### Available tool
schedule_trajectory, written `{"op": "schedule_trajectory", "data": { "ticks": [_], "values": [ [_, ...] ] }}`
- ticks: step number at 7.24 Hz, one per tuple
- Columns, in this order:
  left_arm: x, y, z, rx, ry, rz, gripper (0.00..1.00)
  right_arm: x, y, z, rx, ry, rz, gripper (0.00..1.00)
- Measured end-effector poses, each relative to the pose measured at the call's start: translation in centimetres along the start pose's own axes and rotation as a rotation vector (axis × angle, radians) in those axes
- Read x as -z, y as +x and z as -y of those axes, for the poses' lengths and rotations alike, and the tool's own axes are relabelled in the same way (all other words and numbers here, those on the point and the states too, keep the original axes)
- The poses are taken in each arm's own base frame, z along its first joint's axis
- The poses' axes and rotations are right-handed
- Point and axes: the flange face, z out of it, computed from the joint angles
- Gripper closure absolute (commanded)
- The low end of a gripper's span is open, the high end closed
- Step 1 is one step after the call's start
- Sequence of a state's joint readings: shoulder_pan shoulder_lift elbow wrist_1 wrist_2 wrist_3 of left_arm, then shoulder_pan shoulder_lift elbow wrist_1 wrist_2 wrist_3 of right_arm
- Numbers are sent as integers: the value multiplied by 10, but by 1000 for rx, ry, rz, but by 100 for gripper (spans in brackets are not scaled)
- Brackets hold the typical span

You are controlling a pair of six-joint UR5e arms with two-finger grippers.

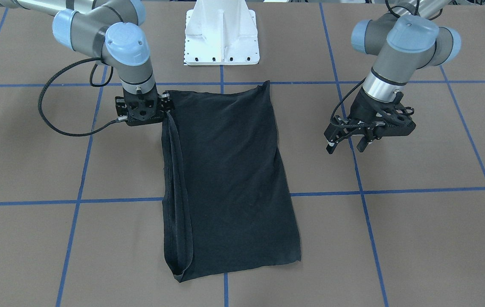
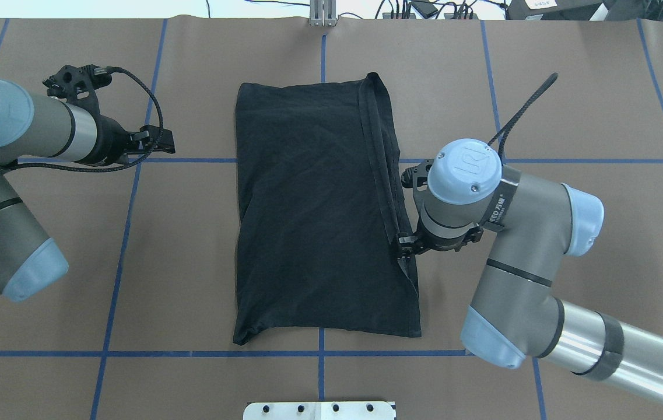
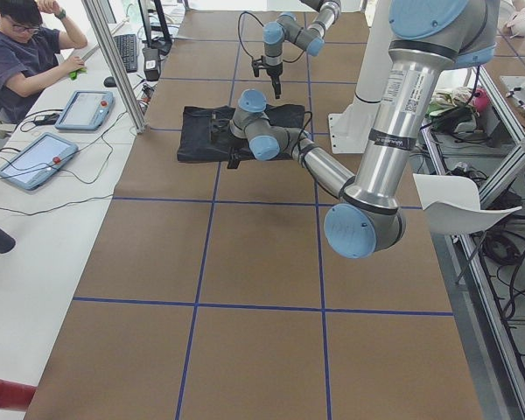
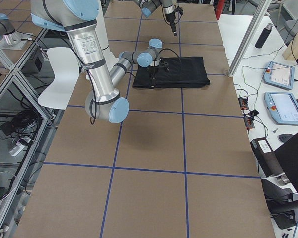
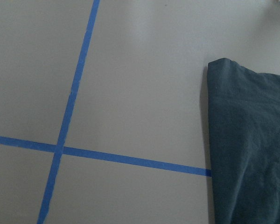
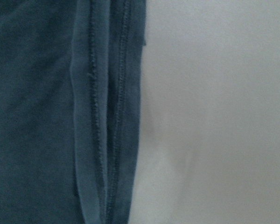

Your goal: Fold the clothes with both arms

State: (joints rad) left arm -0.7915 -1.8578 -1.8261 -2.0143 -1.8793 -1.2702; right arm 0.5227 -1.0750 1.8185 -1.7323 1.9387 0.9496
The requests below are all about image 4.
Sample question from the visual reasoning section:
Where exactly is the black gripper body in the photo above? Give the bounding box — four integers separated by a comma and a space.
148, 66, 159, 77
164, 12, 176, 25

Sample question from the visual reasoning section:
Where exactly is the black printed t-shirt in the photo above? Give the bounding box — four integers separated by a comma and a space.
132, 56, 210, 89

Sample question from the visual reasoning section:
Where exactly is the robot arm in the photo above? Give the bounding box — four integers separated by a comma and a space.
133, 0, 177, 36
30, 0, 162, 123

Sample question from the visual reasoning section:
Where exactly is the black water bottle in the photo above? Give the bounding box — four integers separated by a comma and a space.
255, 23, 274, 49

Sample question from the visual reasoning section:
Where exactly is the far teach pendant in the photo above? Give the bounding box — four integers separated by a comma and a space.
263, 61, 295, 90

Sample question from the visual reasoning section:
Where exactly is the teach pendant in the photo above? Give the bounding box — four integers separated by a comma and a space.
264, 92, 298, 126
263, 61, 295, 90

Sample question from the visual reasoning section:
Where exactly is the near teach pendant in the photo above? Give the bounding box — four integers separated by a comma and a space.
264, 92, 298, 126

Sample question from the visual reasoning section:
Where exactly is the black computer mouse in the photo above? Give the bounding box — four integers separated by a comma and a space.
278, 133, 293, 143

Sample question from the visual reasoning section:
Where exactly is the black monitor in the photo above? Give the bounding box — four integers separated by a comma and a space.
275, 133, 298, 192

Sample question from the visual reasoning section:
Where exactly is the white camera post base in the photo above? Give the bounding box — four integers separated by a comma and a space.
85, 0, 118, 71

